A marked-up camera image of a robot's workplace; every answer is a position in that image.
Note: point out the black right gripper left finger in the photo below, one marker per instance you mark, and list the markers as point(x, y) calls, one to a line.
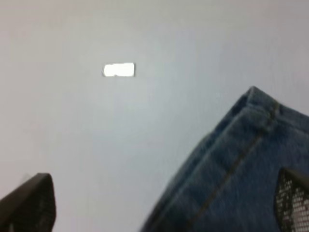
point(31, 207)

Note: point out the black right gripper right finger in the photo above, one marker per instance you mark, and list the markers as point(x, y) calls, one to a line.
point(291, 201)

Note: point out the children's blue denim shorts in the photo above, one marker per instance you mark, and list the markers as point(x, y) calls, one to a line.
point(228, 182)

